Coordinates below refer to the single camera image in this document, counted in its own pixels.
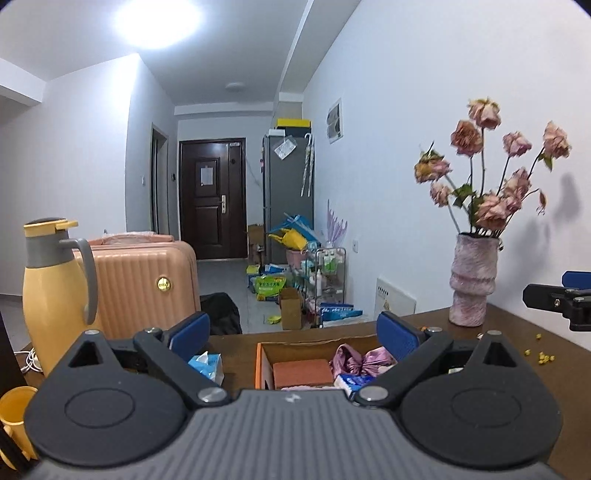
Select orange cardboard box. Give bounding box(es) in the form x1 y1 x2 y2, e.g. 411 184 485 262
255 335 384 393

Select black floor bag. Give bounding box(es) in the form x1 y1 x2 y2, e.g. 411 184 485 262
199 292 243 336

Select blue flat box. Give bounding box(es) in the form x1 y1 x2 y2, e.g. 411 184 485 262
320 302 363 324

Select large blue tissue pack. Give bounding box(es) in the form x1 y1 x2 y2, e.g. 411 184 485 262
187 352 225 387

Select pink textured vase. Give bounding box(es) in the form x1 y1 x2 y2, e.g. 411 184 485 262
449 233 502 328

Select white folded umbrella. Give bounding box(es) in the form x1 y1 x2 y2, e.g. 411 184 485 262
300 133 315 198

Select dark brown door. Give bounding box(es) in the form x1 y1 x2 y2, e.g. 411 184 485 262
178 137 247 262

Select lilac feather decoration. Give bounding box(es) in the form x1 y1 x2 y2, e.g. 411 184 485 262
325 199 349 250

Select blue and yellow bags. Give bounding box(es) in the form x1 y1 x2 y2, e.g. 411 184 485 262
268 213 319 252

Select yellow mug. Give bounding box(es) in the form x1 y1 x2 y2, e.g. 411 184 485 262
0 387 40 462

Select brown cardboard box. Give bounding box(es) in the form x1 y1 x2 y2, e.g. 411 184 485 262
248 224 266 267

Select purple satin bow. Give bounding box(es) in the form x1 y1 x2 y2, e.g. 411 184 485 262
329 344 399 380

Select brick red soft block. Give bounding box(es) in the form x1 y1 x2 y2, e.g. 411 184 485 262
272 357 334 391

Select white cable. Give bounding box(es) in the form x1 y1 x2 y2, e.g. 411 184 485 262
14 348 44 375

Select small blue tissue pack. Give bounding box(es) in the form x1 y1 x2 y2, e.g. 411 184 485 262
333 373 378 400

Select side doorway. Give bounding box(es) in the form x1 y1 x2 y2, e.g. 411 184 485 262
151 122 170 236

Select small open cardboard box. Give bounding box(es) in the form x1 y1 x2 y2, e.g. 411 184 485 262
278 287 305 330

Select clear plastic sleeve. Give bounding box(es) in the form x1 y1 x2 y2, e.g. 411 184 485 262
273 137 297 161

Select bright round ceiling lamp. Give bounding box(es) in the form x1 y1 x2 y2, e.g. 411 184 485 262
113 0 204 49

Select green and yellow bag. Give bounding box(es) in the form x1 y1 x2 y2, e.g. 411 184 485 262
252 274 288 304

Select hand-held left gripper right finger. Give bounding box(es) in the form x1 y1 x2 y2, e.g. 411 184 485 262
354 311 537 408

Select scattered yellow flower buds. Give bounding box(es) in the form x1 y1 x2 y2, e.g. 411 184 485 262
524 332 557 366

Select bunch of dried pink roses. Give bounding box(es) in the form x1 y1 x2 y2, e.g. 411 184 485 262
414 97 573 239

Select yellow thermos jug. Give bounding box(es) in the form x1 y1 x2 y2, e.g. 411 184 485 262
22 218 99 377

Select peach hard suitcase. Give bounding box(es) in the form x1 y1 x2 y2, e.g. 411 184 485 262
74 233 202 340

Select metal wire cart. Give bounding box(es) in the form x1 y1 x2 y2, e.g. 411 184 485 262
300 247 347 329

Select grey refrigerator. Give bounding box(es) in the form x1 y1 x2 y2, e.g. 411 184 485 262
262 133 315 264

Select white wall picture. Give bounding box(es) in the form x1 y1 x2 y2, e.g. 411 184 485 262
326 98 345 145

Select yellow and black box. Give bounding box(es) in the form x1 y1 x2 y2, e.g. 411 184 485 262
276 118 313 136

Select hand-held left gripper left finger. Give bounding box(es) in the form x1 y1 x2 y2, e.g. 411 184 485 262
68 311 231 408

